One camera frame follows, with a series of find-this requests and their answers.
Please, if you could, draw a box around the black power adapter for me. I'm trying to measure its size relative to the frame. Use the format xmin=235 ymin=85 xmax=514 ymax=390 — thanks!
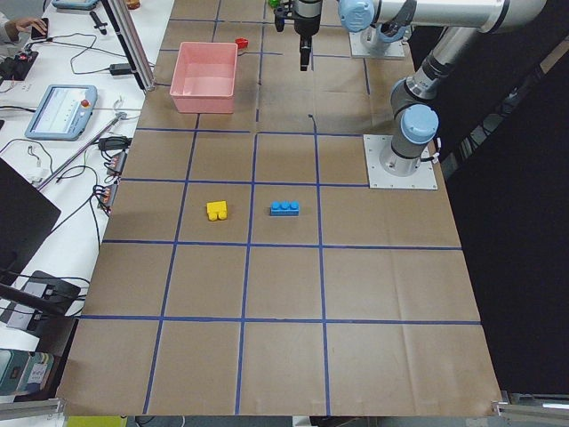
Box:
xmin=108 ymin=63 xmax=132 ymax=76

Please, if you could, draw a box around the yellow two-stud block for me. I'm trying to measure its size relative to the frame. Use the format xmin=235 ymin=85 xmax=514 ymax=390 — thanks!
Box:
xmin=206 ymin=200 xmax=228 ymax=222

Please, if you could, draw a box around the brown paper table cover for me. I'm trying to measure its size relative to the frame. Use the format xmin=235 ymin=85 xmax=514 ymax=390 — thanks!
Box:
xmin=58 ymin=1 xmax=500 ymax=416

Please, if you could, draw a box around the red small block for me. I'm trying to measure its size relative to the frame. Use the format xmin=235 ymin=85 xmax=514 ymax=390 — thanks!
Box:
xmin=235 ymin=38 xmax=249 ymax=49

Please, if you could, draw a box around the blue teach pendant tablet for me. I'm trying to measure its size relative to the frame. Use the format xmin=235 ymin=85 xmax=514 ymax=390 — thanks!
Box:
xmin=25 ymin=85 xmax=98 ymax=141

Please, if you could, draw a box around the blue three-stud block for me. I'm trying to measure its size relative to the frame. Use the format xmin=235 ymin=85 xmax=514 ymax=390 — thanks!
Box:
xmin=269 ymin=201 xmax=301 ymax=217

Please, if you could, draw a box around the pink plastic box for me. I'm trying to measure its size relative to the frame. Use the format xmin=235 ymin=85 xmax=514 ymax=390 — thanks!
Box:
xmin=170 ymin=42 xmax=237 ymax=114

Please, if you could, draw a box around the aluminium frame post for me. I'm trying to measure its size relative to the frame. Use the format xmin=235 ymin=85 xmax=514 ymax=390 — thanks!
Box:
xmin=101 ymin=0 xmax=155 ymax=93

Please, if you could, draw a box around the person hand with phone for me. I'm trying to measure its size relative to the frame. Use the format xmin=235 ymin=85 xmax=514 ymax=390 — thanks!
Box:
xmin=4 ymin=17 xmax=48 ymax=42

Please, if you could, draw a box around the black monitor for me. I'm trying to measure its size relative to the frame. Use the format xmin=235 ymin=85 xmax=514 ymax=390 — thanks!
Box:
xmin=1 ymin=159 xmax=61 ymax=286

